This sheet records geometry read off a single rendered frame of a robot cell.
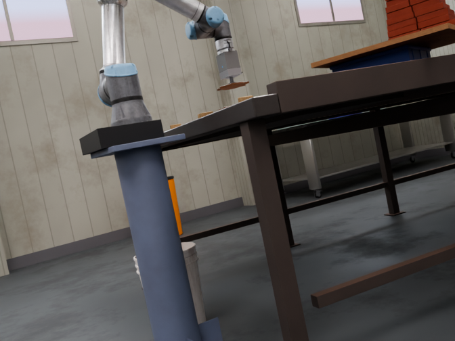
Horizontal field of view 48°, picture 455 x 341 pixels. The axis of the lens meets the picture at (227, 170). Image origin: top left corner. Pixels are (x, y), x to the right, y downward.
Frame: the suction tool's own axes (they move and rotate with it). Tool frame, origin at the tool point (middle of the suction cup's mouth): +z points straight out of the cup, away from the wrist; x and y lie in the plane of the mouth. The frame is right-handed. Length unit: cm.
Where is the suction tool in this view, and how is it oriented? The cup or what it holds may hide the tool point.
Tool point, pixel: (233, 87)
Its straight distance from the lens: 222.8
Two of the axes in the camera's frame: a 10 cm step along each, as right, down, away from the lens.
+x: -8.8, 2.0, -4.2
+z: 2.0, 9.8, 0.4
